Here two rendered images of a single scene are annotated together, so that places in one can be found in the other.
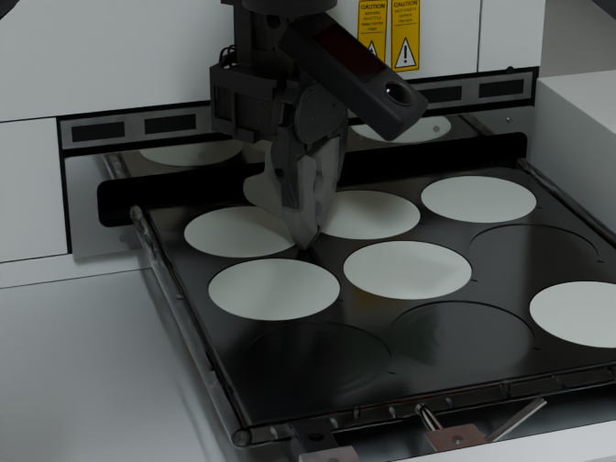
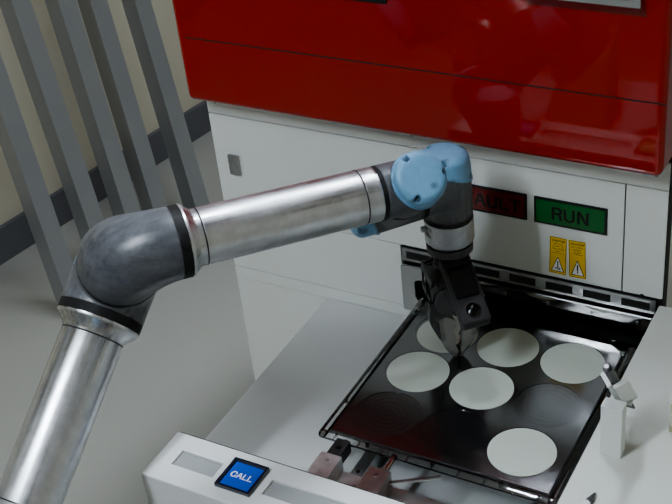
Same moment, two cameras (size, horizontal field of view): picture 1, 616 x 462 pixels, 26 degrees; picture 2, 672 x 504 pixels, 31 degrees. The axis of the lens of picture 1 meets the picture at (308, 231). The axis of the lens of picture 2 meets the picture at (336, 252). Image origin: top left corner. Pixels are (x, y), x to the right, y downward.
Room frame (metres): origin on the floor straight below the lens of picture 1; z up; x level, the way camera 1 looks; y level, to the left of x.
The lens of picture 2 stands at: (-0.16, -1.04, 2.13)
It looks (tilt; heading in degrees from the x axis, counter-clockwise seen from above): 34 degrees down; 49
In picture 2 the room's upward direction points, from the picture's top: 7 degrees counter-clockwise
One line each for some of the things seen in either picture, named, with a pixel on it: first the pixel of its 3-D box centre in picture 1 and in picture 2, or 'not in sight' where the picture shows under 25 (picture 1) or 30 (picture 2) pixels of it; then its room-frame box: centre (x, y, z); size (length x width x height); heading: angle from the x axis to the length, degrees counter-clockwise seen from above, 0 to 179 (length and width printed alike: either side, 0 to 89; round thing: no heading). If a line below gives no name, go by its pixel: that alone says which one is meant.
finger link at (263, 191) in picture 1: (276, 197); (444, 328); (0.96, 0.02, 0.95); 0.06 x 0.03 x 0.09; 58
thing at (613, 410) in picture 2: not in sight; (617, 406); (0.90, -0.34, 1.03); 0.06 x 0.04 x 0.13; 17
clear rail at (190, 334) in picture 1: (181, 307); (376, 363); (0.87, 0.09, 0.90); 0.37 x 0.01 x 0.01; 17
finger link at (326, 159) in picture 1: (297, 183); (463, 324); (0.99, 0.01, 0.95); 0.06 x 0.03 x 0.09; 58
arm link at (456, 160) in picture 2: not in sight; (444, 184); (0.97, 0.01, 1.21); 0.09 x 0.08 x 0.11; 159
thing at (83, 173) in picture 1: (309, 176); (522, 311); (1.12, 0.00, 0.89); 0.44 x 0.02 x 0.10; 107
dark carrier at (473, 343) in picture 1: (407, 271); (481, 389); (0.93, -0.08, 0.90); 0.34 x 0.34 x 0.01; 17
